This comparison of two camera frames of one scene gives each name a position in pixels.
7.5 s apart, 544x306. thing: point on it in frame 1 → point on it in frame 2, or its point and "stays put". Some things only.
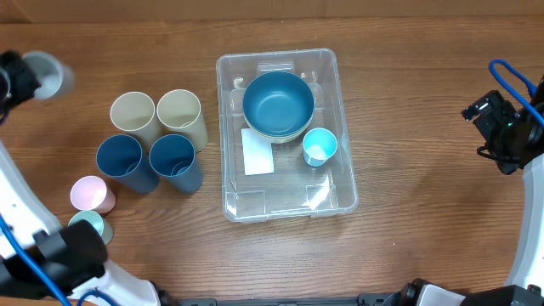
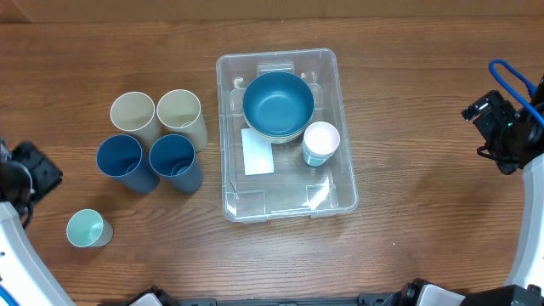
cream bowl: [281, 139] stays put
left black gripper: [14, 59] → [49, 174]
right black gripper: [496, 113] stays put
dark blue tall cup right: [173, 160] stays put
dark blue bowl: [278, 103] stays put
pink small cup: [91, 193] → [321, 138]
